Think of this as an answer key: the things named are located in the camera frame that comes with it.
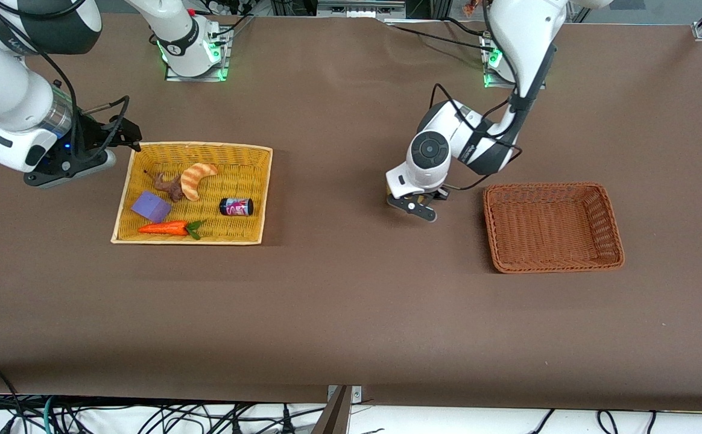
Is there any brown toy dinosaur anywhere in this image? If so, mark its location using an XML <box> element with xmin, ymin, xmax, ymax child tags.
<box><xmin>144</xmin><ymin>170</ymin><xmax>185</xmax><ymax>203</ymax></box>

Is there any purple foam block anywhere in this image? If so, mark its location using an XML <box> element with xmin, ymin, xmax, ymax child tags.
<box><xmin>131</xmin><ymin>190</ymin><xmax>172</xmax><ymax>224</ymax></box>

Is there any toy croissant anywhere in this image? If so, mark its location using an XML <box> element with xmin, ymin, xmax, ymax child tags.
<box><xmin>180</xmin><ymin>163</ymin><xmax>220</xmax><ymax>202</ymax></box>

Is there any orange toy carrot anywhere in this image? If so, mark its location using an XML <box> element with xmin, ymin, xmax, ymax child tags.
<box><xmin>138</xmin><ymin>219</ymin><xmax>206</xmax><ymax>241</ymax></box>

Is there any brown wicker basket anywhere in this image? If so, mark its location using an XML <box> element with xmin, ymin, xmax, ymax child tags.
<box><xmin>482</xmin><ymin>182</ymin><xmax>625</xmax><ymax>274</ymax></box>

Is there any small black can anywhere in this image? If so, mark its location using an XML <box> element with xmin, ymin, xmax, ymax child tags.
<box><xmin>219</xmin><ymin>197</ymin><xmax>254</xmax><ymax>218</ymax></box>

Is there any brown table cover sheet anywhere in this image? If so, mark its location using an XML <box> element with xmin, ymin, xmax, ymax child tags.
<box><xmin>0</xmin><ymin>13</ymin><xmax>702</xmax><ymax>412</ymax></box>

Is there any yellow wicker basket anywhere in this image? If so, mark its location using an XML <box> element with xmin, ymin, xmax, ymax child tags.
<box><xmin>110</xmin><ymin>142</ymin><xmax>274</xmax><ymax>245</ymax></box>

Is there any grey background device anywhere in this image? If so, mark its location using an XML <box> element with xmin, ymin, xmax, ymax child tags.
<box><xmin>317</xmin><ymin>0</ymin><xmax>407</xmax><ymax>19</ymax></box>

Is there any brown slanted bar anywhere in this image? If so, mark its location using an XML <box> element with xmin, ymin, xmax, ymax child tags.
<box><xmin>312</xmin><ymin>386</ymin><xmax>352</xmax><ymax>434</ymax></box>

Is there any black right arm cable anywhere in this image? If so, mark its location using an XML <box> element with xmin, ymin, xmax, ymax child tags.
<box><xmin>0</xmin><ymin>0</ymin><xmax>130</xmax><ymax>163</ymax></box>

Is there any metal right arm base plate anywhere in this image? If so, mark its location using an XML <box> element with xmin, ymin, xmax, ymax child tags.
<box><xmin>164</xmin><ymin>27</ymin><xmax>232</xmax><ymax>82</ymax></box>

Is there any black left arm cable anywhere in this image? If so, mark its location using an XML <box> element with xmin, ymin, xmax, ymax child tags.
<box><xmin>428</xmin><ymin>23</ymin><xmax>523</xmax><ymax>192</ymax></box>

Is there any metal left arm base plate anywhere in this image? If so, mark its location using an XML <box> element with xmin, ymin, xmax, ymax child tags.
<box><xmin>482</xmin><ymin>33</ymin><xmax>548</xmax><ymax>90</ymax></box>

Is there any black cable at arm base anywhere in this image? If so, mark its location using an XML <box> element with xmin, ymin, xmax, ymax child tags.
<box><xmin>209</xmin><ymin>12</ymin><xmax>255</xmax><ymax>40</ymax></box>

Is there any long black table cable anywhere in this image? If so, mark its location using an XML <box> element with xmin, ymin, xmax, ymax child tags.
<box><xmin>387</xmin><ymin>23</ymin><xmax>490</xmax><ymax>52</ymax></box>

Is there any short black table cable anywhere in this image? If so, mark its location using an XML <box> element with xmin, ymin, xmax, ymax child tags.
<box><xmin>444</xmin><ymin>17</ymin><xmax>489</xmax><ymax>37</ymax></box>

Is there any metal table edge bracket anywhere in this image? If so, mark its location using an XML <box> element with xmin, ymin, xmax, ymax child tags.
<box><xmin>327</xmin><ymin>385</ymin><xmax>362</xmax><ymax>403</ymax></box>

